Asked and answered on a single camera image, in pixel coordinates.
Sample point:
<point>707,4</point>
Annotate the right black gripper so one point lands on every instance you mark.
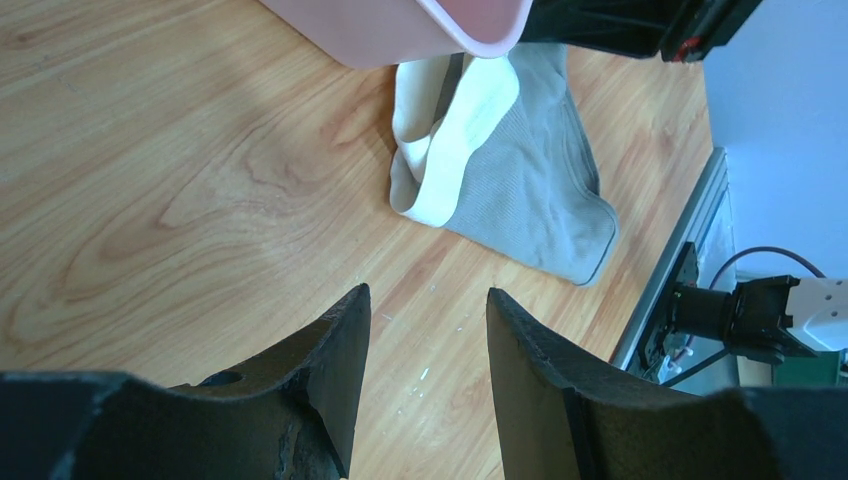
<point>679,31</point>

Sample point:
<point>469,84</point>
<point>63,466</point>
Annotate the aluminium frame rail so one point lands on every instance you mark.
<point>676,258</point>

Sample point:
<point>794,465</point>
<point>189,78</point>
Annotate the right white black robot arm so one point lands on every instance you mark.
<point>768,319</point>

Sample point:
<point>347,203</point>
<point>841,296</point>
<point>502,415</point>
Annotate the pink compartment organizer tray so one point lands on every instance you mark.
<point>367,34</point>

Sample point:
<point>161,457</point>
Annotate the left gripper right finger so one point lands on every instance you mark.
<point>563,413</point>

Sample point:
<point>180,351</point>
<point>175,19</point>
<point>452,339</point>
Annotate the grey underwear white waistband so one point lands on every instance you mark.
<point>495,151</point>

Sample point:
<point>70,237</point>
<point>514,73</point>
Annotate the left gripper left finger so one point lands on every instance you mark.
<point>288,412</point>

